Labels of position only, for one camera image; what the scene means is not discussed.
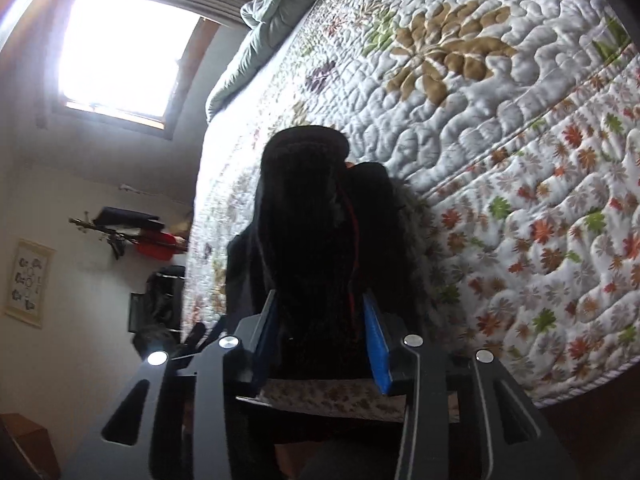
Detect floral quilted bedspread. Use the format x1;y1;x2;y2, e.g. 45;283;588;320
181;0;639;406

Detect framed wall picture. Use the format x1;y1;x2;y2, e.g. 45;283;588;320
4;238;55;328

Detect wooden framed window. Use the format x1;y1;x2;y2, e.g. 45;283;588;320
36;0;220;140

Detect black metal chair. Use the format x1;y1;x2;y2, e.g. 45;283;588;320
128;264;186;349

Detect wooden coat rack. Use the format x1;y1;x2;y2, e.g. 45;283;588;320
68;212;188;260

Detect red bag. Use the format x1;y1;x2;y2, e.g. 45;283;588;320
134;231;186;261

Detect grey-green duvet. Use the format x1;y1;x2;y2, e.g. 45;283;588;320
205;0;316;119

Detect black pants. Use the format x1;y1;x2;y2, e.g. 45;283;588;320
226;126;424;380

